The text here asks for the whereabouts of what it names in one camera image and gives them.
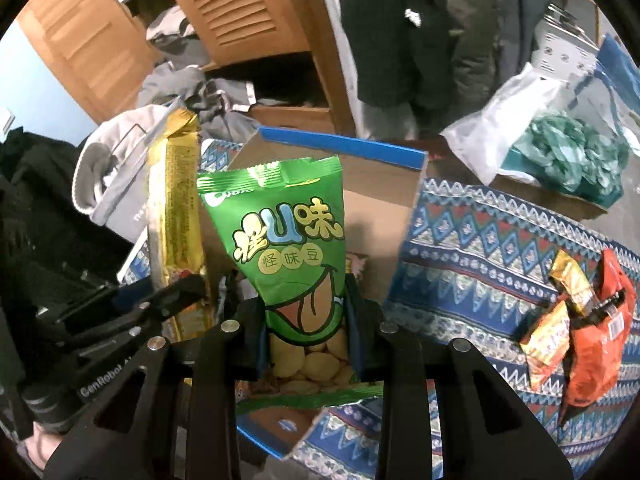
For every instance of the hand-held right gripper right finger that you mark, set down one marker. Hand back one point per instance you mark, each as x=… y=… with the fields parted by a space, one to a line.
x=357 y=337

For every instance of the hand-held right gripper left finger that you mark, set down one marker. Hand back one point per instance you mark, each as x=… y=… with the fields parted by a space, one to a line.
x=261 y=347

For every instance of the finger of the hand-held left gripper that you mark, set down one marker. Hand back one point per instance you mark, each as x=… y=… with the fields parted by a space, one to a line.
x=125 y=330
x=170 y=287

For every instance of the long gold snack packet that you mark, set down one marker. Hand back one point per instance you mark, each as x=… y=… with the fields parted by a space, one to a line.
x=175 y=210

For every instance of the green snack packet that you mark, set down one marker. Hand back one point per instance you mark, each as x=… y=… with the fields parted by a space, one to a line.
x=290 y=260

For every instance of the blue cardboard box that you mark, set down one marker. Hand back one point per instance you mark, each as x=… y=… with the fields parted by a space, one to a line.
x=375 y=200

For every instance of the patterned blue tablecloth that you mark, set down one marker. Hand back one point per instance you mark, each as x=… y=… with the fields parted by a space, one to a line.
x=475 y=260

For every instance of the black cloth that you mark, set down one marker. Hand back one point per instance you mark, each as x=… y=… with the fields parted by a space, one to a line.
x=40 y=210

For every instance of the yellow orange snack packet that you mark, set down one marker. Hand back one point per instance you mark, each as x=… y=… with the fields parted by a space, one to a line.
x=545 y=345

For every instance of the pile of grey clothes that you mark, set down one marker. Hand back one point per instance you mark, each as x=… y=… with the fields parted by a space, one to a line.
x=175 y=80

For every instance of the small gold snack packet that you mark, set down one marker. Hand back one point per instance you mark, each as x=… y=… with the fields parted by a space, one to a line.
x=570 y=280

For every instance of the teal cardboard box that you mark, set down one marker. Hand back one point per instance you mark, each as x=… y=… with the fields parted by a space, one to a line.
x=530 y=192

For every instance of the orange snack bag black header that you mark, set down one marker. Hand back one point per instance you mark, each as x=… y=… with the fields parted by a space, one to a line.
x=595 y=370

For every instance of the white plastic bag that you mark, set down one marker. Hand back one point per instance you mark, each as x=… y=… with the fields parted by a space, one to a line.
x=500 y=120

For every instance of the hanging white shirt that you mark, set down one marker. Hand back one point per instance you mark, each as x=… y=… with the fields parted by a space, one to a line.
x=345 y=60

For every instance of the teal checkered cloth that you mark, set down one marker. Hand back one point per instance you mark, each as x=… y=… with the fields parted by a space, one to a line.
x=565 y=150

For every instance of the wooden louvered wardrobe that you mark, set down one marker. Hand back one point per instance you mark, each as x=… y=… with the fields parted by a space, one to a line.
x=240 y=5

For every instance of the hanging black jacket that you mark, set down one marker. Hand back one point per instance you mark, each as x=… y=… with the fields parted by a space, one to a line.
x=395 y=35

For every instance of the hanging olive jacket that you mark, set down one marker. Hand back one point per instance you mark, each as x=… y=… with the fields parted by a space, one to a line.
x=475 y=25

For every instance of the blue plastic bag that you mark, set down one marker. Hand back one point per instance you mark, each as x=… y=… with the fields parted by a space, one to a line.
x=617 y=70

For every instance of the wooden shelf rack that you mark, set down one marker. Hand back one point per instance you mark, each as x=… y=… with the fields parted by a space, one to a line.
x=587 y=0

